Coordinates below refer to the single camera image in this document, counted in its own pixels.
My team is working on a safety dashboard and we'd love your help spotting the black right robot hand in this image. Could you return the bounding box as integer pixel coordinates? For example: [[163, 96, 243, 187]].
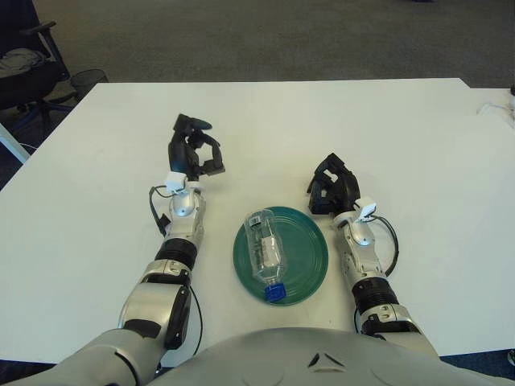
[[306, 152, 361, 216]]

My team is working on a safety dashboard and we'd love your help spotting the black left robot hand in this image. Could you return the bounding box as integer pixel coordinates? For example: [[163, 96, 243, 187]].
[[167, 113, 225, 181]]

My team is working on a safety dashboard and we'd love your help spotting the clear bottle with blue cap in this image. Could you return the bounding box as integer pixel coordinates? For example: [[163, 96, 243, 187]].
[[244, 208, 287, 303]]

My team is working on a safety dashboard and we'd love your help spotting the green round plate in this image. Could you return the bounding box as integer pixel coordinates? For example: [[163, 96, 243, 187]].
[[233, 206, 330, 307]]

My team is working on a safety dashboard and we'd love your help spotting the white right wrist connector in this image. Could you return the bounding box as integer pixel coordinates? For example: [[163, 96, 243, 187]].
[[353, 196, 379, 222]]

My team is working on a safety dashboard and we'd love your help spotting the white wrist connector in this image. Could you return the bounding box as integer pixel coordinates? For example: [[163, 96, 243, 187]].
[[166, 171, 188, 193], [353, 196, 379, 222]]

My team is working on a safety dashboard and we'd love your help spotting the white left wrist connector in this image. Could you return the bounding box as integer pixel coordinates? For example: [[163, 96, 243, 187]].
[[166, 171, 188, 193]]

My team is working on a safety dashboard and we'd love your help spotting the black mesh waste bin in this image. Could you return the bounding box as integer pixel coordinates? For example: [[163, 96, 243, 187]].
[[70, 68, 109, 100]]

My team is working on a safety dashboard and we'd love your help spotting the white desk edge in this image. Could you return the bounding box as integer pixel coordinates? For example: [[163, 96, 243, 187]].
[[0, 122, 31, 164]]

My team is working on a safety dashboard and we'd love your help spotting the black office chair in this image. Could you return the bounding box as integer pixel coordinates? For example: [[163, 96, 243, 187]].
[[0, 0, 77, 133]]

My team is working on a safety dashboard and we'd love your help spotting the silver robot torso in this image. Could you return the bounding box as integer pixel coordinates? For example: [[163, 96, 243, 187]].
[[154, 327, 515, 386]]

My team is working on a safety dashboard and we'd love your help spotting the grey cloth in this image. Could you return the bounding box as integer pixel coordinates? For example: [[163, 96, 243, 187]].
[[0, 48, 43, 73]]

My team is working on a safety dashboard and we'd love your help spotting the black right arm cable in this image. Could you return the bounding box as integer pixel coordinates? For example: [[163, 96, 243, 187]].
[[372, 215, 400, 278]]

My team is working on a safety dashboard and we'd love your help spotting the thin white cable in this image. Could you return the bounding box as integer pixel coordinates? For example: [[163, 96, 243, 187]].
[[476, 102, 515, 120]]

